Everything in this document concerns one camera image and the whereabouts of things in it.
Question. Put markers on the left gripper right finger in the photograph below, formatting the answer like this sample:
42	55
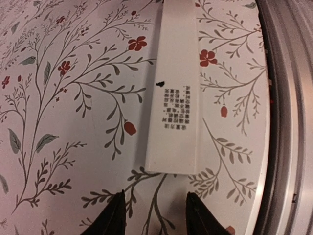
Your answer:
199	219

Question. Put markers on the aluminium front rail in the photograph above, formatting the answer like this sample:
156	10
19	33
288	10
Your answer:
286	207

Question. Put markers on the white remote control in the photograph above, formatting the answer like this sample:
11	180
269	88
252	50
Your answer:
173	139

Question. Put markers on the floral patterned table mat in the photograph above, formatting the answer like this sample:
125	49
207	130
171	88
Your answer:
76	84

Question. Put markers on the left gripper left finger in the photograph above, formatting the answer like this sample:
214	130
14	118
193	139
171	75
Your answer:
112	219

